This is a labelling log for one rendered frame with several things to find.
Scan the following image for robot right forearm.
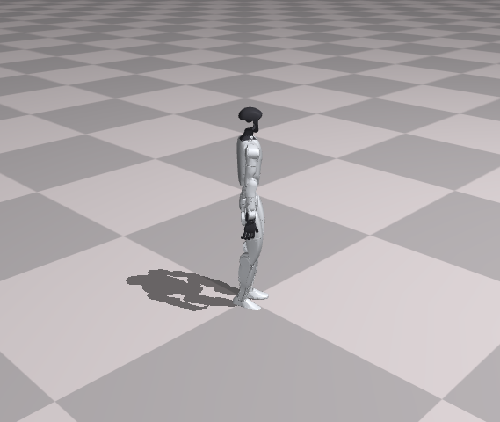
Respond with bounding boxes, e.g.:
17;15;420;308
244;180;257;220

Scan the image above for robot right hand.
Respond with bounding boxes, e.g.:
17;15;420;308
241;212;258;240

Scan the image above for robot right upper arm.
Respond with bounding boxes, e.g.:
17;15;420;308
244;144;259;187

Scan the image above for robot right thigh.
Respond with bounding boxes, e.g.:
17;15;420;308
240;208;263;266

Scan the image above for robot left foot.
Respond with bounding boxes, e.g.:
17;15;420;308
238;288;269;300

